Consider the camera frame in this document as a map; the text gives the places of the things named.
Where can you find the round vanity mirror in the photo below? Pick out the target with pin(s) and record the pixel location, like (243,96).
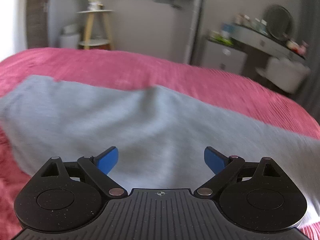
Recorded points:
(279,21)

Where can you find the grey curtain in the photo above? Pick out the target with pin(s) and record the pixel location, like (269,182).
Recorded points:
(308,31)

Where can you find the wooden tripod side table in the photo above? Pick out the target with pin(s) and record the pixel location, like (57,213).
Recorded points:
(97,29)

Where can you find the pink ribbed bedspread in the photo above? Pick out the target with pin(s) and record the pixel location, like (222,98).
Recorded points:
(129,71)

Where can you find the white fluffy chair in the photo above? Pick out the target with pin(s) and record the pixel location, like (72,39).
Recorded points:
(284,73)

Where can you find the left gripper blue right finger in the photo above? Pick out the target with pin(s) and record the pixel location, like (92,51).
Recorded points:
(225,170)

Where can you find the grey sweatpants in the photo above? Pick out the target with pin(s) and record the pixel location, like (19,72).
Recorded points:
(160,134)

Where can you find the brown wooden door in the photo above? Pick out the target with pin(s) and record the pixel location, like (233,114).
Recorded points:
(36,23)

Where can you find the grey drawer cabinet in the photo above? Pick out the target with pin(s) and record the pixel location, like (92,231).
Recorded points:
(221,57)

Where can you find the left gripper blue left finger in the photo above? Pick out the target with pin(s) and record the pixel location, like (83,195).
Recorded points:
(96,171)

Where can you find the white cylindrical bin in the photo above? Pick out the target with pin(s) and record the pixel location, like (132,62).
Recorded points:
(70,36)

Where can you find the grey vanity desk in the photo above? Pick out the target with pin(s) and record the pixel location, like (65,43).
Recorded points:
(264,43)

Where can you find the green items on cabinet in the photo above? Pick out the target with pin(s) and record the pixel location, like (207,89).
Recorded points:
(223,36)

